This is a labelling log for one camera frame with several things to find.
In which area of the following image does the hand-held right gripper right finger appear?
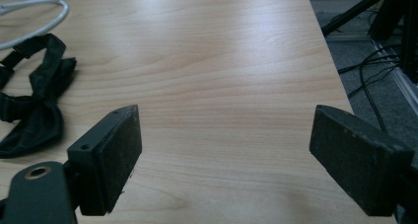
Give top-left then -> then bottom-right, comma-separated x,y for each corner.
309,104 -> 415,217

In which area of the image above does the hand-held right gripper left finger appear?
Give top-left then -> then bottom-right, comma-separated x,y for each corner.
66,104 -> 143,217

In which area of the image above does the black bow tie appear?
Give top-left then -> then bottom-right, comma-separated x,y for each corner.
0,33 -> 78,160

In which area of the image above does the black metal stand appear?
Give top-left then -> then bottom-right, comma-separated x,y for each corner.
320,0 -> 418,84

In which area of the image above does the black cable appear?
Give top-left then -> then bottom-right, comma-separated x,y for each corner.
337,44 -> 402,134

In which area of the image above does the aluminium floor rail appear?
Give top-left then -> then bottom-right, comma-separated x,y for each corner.
371,39 -> 418,117

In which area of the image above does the white cable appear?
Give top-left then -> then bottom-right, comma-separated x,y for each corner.
0,0 -> 71,51

